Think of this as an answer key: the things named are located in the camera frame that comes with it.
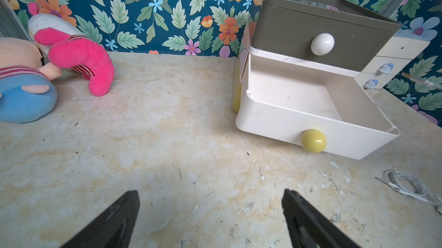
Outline grey top drawer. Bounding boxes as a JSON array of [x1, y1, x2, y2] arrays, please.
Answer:
[[251, 4, 398, 72]]

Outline pink white plush toy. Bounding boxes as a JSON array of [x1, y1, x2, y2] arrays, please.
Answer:
[[28, 2, 115, 97]]

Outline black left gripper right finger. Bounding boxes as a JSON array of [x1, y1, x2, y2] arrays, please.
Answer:
[[282, 189, 359, 248]]

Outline light blue small cabinet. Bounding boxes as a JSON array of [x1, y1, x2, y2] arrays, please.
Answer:
[[356, 29, 430, 89]]

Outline blue pig plush toy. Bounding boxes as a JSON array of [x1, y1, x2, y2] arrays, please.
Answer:
[[1, 37, 62, 124]]

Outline white earphones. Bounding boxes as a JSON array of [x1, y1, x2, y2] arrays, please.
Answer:
[[375, 169, 442, 215]]

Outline white drawer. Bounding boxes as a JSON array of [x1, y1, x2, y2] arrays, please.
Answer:
[[236, 48, 401, 159]]

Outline three-drawer mini cabinet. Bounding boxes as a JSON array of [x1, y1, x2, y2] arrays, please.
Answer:
[[231, 0, 402, 114]]

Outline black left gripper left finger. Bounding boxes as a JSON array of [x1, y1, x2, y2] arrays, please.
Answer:
[[62, 190, 140, 248]]

